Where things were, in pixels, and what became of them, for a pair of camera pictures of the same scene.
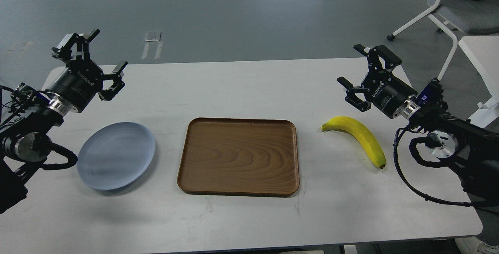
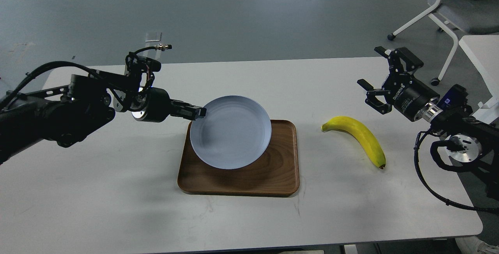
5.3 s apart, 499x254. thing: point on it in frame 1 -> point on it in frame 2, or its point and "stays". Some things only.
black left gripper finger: (116, 76) -> (181, 109)
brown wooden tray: (237, 156) stays
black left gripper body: (80, 81) -> (160, 106)
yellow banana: (355, 127) stays
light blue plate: (115, 155) -> (235, 133)
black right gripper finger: (351, 97) -> (375, 97)
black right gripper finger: (390, 60) -> (400, 60)
